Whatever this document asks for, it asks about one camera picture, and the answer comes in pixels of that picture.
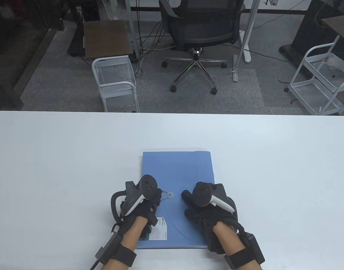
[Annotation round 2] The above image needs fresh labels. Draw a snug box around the right white black controller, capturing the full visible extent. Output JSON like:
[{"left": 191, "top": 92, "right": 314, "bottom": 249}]
[{"left": 192, "top": 182, "right": 235, "bottom": 213}]

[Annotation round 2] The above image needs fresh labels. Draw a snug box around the large white wire cart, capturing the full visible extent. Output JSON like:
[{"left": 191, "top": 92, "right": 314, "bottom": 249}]
[{"left": 284, "top": 35, "right": 344, "bottom": 116}]

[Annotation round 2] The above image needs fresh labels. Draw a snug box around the left white black controller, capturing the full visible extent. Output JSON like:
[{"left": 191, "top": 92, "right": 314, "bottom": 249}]
[{"left": 110, "top": 174, "right": 158, "bottom": 225}]

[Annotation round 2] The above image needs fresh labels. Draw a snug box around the person's right hand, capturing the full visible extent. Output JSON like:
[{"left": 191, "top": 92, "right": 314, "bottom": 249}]
[{"left": 182, "top": 190, "right": 240, "bottom": 255}]

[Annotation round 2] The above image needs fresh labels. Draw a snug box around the blue accordion folder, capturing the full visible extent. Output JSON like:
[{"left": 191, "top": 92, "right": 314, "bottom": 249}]
[{"left": 137, "top": 150, "right": 216, "bottom": 250}]

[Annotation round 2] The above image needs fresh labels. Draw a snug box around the person's left hand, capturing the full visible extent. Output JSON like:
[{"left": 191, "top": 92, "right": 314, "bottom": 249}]
[{"left": 120, "top": 188, "right": 163, "bottom": 241}]

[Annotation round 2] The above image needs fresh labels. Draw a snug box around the black office chair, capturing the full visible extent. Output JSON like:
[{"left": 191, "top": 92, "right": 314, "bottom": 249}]
[{"left": 158, "top": 0, "right": 245, "bottom": 95}]

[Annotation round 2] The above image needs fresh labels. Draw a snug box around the person's right forearm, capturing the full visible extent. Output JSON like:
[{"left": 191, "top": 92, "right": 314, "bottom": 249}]
[{"left": 212, "top": 222, "right": 265, "bottom": 270}]

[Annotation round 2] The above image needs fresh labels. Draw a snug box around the person's left forearm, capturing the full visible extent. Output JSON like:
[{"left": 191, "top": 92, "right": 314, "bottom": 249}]
[{"left": 100, "top": 216, "right": 147, "bottom": 270}]

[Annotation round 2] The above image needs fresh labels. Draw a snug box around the white black controller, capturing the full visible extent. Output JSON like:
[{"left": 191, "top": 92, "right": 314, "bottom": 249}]
[
  {"left": 110, "top": 174, "right": 158, "bottom": 225},
  {"left": 192, "top": 182, "right": 235, "bottom": 213}
]

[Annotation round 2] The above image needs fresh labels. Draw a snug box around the left black wrist camera strap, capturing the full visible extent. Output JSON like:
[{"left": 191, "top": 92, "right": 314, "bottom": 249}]
[{"left": 89, "top": 224, "right": 137, "bottom": 270}]

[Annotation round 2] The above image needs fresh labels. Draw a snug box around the small white wire cart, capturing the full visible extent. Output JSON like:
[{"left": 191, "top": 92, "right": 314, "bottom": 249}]
[{"left": 91, "top": 55, "right": 140, "bottom": 113}]

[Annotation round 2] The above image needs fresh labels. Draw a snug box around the bundle of black floor cables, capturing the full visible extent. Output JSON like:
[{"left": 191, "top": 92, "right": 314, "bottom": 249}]
[{"left": 131, "top": 17, "right": 175, "bottom": 76}]

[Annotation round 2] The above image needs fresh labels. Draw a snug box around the brown wooden side table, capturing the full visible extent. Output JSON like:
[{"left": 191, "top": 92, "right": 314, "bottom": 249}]
[{"left": 83, "top": 20, "right": 133, "bottom": 59}]

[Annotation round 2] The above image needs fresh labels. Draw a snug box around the dark desk with brown top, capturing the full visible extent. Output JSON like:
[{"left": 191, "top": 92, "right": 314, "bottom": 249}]
[{"left": 279, "top": 0, "right": 344, "bottom": 66}]

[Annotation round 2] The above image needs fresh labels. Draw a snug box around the clear plastic bag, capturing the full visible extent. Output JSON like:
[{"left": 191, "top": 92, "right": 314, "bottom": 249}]
[{"left": 325, "top": 55, "right": 344, "bottom": 75}]

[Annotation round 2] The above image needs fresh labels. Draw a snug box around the white desk frame leg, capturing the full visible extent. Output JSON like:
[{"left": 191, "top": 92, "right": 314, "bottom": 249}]
[{"left": 233, "top": 0, "right": 261, "bottom": 63}]

